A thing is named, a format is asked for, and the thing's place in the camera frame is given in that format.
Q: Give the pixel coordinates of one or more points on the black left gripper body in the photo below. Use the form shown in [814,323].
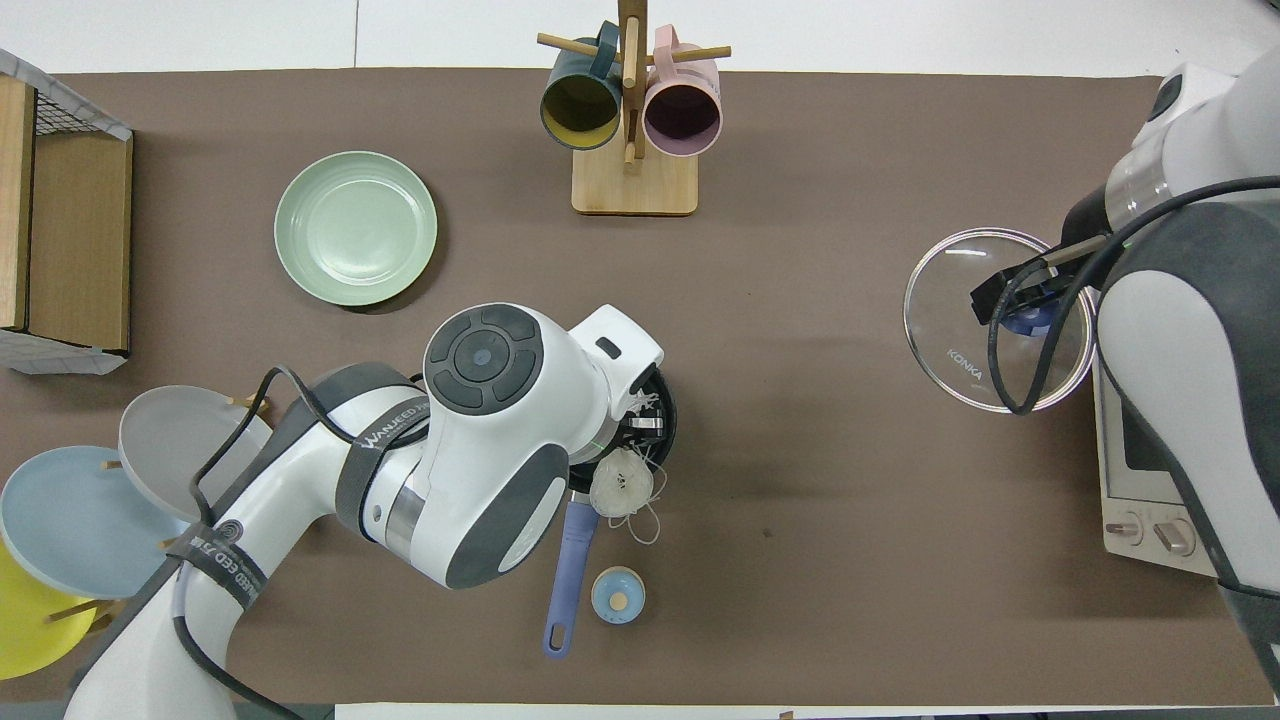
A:
[648,392]

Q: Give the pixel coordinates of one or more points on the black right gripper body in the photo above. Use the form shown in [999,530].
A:
[1085,225]

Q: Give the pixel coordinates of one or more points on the glass lid with blue knob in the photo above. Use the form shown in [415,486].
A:
[950,330]

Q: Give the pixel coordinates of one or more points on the white vermicelli bundle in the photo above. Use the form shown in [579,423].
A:
[620,485]

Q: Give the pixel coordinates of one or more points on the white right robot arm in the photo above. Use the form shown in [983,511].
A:
[1190,350]

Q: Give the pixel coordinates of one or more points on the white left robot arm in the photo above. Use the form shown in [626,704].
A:
[480,430]

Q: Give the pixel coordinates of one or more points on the light green plate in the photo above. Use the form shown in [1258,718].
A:
[355,230]

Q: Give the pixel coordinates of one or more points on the grey plate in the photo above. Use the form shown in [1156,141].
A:
[170,440]

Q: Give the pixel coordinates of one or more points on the light blue plate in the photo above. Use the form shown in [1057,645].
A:
[80,530]

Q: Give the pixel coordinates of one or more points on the wooden plate rack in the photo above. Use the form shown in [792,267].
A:
[70,611]

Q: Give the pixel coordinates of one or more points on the yellow plate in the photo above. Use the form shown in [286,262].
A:
[30,630]

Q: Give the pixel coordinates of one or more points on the brown table mat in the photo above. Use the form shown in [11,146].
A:
[800,450]

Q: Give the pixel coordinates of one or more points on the dark blue saucepan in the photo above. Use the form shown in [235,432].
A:
[570,570]

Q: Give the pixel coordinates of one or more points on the wooden mug tree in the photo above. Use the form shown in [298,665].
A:
[635,190]

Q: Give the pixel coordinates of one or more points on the white toaster oven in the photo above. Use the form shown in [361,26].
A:
[1140,520]

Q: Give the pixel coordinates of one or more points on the pink mug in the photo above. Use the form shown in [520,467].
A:
[683,115]

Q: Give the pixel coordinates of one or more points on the dark teal mug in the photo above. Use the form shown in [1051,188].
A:
[580,105]

